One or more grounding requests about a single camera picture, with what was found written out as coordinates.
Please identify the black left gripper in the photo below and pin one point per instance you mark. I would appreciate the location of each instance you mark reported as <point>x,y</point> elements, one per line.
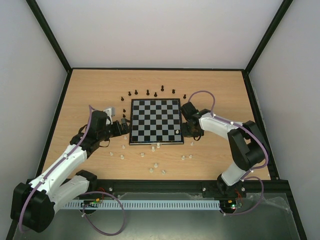
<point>119,131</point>

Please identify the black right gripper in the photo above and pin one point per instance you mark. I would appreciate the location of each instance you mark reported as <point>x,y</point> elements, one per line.
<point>189,129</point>

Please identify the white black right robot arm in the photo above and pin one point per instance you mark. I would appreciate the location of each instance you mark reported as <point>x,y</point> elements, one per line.
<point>248,147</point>

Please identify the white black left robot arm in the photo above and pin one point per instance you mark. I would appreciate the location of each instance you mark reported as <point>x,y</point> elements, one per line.
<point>35,204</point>

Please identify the black white chessboard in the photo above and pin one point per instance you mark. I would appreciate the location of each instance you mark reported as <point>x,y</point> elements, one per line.
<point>155,121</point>

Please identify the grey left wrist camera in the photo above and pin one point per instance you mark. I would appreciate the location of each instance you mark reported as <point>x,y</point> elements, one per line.
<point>110,111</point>

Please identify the white slotted cable duct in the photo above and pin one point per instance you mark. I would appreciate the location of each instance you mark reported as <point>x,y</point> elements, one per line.
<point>211,205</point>

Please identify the black front frame rail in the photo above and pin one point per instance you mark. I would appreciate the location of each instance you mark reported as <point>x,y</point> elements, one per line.
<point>206,187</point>

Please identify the black rear right frame post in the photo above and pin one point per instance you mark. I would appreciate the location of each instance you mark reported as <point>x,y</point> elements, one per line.
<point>272,27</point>

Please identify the black frame post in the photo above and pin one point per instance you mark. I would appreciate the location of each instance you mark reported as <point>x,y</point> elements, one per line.
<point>272,27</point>
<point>43,23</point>

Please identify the black rear left frame post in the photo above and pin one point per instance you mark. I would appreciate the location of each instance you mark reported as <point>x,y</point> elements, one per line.
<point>43,23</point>

